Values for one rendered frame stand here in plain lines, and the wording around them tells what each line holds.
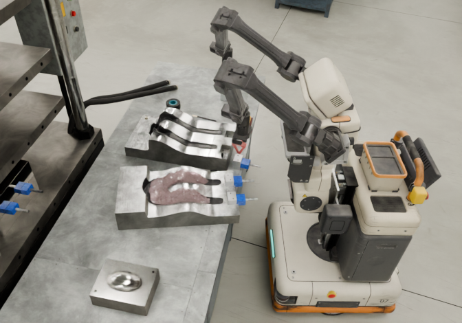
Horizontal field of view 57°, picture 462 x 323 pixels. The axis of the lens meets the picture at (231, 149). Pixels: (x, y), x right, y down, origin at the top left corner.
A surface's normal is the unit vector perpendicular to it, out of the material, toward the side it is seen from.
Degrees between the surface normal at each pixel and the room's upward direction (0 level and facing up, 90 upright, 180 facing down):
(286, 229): 0
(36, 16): 90
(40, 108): 0
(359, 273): 90
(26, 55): 0
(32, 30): 90
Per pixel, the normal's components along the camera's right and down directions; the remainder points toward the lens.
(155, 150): -0.19, 0.65
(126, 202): 0.04, -0.74
